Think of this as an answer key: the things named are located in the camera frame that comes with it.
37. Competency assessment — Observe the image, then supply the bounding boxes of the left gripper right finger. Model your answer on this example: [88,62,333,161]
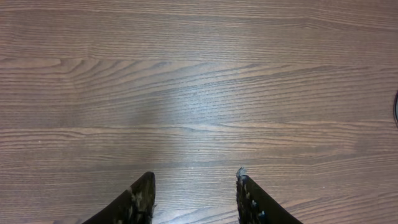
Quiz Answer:
[236,167,302,224]

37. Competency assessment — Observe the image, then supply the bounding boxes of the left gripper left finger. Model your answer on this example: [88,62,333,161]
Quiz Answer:
[83,172,155,224]

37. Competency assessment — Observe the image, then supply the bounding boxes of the black usb cable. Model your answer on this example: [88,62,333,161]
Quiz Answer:
[392,90,398,128]

